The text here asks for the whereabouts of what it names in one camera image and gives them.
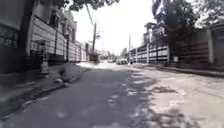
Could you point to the pale vehicle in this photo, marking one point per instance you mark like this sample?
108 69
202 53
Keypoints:
122 61

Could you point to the small roadside shelter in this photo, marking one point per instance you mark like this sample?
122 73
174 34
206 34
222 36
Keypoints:
95 57

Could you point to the thin pole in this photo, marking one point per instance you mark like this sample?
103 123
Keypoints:
129 46

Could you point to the grey concrete road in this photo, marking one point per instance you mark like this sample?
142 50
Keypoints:
110 96

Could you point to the utility pole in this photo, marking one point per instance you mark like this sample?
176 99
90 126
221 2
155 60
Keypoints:
94 36

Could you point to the white panelled fence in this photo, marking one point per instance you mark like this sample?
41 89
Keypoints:
153 53

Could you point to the pile of rubble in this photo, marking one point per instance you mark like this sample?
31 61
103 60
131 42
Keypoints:
70 73

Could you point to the multi-storey building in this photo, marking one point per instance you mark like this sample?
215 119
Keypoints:
153 31

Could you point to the raised kerb pavement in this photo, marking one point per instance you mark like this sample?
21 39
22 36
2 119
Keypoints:
186 70

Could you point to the tall dark trees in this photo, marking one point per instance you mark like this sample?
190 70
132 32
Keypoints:
176 23

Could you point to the grey concrete pavement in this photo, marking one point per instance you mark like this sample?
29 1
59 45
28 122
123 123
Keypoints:
20 85

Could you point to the pale short post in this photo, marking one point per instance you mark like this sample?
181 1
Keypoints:
44 66

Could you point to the building with pale panelled wall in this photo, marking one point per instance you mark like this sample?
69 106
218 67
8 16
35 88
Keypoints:
50 36

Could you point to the grey gated wall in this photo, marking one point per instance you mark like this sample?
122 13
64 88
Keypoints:
200 46

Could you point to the dark wall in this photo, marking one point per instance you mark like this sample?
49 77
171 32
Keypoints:
8 40

